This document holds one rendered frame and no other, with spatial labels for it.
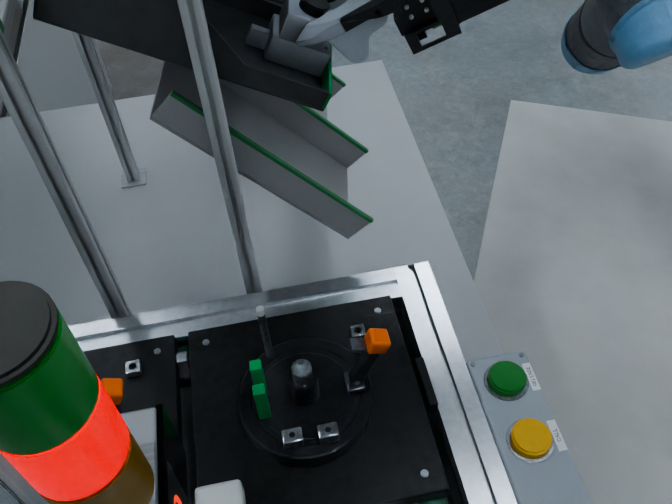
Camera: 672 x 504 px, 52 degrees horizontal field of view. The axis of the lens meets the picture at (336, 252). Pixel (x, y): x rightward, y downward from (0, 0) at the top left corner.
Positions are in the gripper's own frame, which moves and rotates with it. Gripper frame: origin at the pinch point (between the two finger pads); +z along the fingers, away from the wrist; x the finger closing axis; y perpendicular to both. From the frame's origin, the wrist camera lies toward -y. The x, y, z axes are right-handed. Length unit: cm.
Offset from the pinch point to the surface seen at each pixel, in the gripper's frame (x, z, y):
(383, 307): -16.6, 5.5, 28.3
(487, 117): 136, 1, 139
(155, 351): -21.0, 29.0, 17.1
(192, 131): -6.7, 14.8, 2.4
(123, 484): -50, 6, -8
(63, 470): -51, 5, -13
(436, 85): 157, 15, 133
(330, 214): -7.1, 8.0, 20.3
